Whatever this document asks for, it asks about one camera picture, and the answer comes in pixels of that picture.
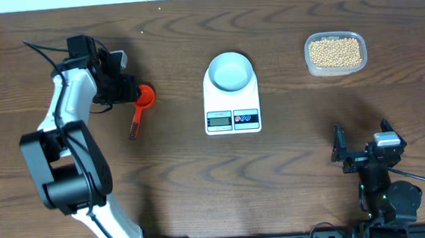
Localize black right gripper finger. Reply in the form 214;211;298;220
331;124;348;162
380;118;407;147

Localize yellow soybeans in container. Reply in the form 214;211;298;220
308;38;362;68

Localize clear plastic bean container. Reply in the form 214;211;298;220
304;31;368;77

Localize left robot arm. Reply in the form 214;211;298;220
19;35;147;238

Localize grey round bowl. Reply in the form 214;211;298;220
207;52;254;92

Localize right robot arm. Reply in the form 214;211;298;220
331;119;423;238

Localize red plastic measuring scoop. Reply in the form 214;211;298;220
129;85;156;140

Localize white digital kitchen scale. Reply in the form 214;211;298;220
203;71;263;135

